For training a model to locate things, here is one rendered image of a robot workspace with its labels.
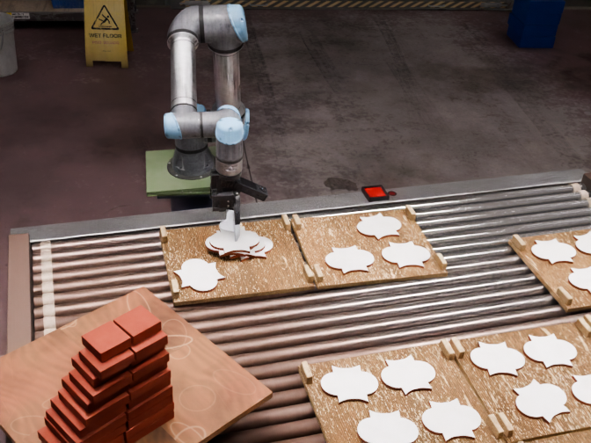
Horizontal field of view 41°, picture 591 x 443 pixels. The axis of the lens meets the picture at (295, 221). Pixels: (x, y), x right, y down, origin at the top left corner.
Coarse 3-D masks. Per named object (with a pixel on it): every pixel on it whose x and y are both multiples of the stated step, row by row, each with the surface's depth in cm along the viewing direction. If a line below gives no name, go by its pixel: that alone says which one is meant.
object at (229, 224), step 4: (228, 212) 227; (232, 212) 227; (228, 216) 227; (232, 216) 227; (224, 220) 227; (228, 220) 227; (232, 220) 227; (220, 224) 227; (224, 224) 227; (228, 224) 227; (232, 224) 227; (220, 228) 227; (224, 228) 227; (228, 228) 227; (232, 228) 227; (236, 228) 227; (236, 232) 227; (236, 236) 228; (236, 240) 229
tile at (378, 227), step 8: (376, 216) 259; (360, 224) 254; (368, 224) 255; (376, 224) 255; (384, 224) 255; (392, 224) 255; (400, 224) 256; (360, 232) 251; (368, 232) 251; (376, 232) 251; (384, 232) 251; (392, 232) 252
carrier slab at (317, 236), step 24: (336, 216) 259; (360, 216) 260; (384, 216) 261; (312, 240) 247; (336, 240) 248; (360, 240) 249; (384, 240) 250; (408, 240) 250; (312, 264) 237; (384, 264) 239; (432, 264) 241
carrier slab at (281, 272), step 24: (168, 240) 242; (192, 240) 243; (288, 240) 246; (168, 264) 233; (216, 264) 234; (240, 264) 235; (264, 264) 236; (288, 264) 236; (216, 288) 225; (240, 288) 225; (264, 288) 226; (288, 288) 227; (312, 288) 229
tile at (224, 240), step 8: (224, 232) 241; (232, 232) 241; (240, 232) 241; (248, 232) 242; (216, 240) 237; (224, 240) 237; (232, 240) 238; (240, 240) 238; (248, 240) 238; (256, 240) 238; (216, 248) 235; (224, 248) 234; (232, 248) 234; (240, 248) 235; (248, 248) 235
